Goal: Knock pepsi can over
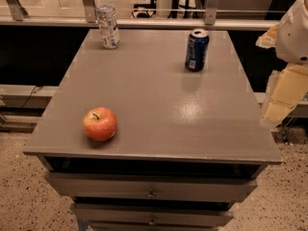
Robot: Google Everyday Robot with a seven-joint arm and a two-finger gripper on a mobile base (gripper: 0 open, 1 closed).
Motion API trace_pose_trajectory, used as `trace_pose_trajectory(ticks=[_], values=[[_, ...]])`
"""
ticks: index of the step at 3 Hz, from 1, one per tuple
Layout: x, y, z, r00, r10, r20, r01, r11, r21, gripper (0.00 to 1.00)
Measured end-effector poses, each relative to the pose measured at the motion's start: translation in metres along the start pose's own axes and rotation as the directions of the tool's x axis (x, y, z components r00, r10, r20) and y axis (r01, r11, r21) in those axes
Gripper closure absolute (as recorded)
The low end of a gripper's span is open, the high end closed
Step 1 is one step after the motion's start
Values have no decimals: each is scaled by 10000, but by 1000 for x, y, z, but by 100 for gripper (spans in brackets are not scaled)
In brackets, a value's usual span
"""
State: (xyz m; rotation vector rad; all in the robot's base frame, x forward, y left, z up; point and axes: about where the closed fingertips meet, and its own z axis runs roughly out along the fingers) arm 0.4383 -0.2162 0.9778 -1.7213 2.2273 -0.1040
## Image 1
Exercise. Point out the lower grey drawer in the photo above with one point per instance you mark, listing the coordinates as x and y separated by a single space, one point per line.
150 215

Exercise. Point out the metal railing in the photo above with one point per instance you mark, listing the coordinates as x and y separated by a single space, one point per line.
167 14

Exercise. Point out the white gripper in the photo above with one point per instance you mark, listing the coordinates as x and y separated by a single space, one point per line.
294 38

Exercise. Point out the grey drawer cabinet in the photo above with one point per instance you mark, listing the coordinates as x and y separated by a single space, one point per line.
170 122

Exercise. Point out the grey drawer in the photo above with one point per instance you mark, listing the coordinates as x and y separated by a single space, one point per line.
150 215
151 187

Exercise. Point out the red apple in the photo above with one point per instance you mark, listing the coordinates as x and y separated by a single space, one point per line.
100 124

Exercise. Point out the clear plastic water bottle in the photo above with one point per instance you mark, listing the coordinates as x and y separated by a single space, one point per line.
106 17

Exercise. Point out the upper grey drawer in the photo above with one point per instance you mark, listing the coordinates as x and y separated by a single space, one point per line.
151 187

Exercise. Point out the blue pepsi can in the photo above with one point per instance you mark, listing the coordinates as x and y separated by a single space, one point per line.
197 46

